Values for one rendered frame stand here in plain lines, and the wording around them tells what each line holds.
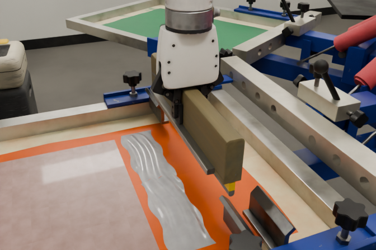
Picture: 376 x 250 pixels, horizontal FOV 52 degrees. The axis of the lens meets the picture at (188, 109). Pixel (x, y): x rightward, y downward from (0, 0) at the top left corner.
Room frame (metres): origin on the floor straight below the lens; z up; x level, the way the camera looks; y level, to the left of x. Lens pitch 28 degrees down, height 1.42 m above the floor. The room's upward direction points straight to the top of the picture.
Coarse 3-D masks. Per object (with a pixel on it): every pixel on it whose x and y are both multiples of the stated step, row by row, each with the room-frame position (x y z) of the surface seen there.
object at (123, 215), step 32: (128, 192) 0.54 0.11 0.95; (192, 192) 0.54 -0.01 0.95; (224, 192) 0.54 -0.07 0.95; (0, 224) 0.46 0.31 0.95; (32, 224) 0.46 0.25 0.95; (64, 224) 0.46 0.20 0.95; (96, 224) 0.46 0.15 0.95; (128, 224) 0.46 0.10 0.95; (160, 224) 0.46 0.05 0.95; (224, 224) 0.46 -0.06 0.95
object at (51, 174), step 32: (160, 128) 0.77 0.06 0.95; (0, 160) 0.64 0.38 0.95; (32, 160) 0.64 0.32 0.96; (64, 160) 0.64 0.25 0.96; (96, 160) 0.64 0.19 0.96; (128, 160) 0.64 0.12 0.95; (192, 160) 0.64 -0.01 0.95; (0, 192) 0.54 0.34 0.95; (32, 192) 0.54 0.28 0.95; (64, 192) 0.54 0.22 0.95; (96, 192) 0.54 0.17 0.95
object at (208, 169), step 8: (160, 96) 0.69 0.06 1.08; (160, 104) 0.66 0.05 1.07; (168, 112) 0.63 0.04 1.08; (176, 128) 0.58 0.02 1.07; (184, 128) 0.57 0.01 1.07; (184, 136) 0.54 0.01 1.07; (192, 144) 0.52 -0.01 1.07; (192, 152) 0.51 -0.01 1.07; (200, 152) 0.50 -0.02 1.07; (200, 160) 0.48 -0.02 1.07; (208, 160) 0.48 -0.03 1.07; (208, 168) 0.46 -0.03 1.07
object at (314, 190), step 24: (216, 96) 0.86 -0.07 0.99; (0, 120) 0.74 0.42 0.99; (24, 120) 0.74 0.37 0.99; (48, 120) 0.75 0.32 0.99; (72, 120) 0.77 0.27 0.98; (96, 120) 0.79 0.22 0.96; (240, 120) 0.74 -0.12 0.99; (264, 144) 0.65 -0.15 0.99; (288, 168) 0.57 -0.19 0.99; (312, 192) 0.50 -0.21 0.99; (336, 192) 0.50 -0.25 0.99
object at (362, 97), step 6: (354, 96) 0.76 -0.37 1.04; (360, 96) 0.76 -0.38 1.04; (366, 96) 0.76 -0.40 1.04; (372, 96) 0.76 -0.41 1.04; (366, 102) 0.73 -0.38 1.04; (372, 102) 0.73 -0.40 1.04; (312, 108) 0.71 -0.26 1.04; (360, 108) 0.71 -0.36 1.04; (366, 108) 0.72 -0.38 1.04; (372, 108) 0.72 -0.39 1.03; (366, 114) 0.72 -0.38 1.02; (372, 114) 0.73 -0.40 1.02; (330, 120) 0.68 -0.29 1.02; (372, 120) 0.73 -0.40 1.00; (342, 126) 0.70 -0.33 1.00
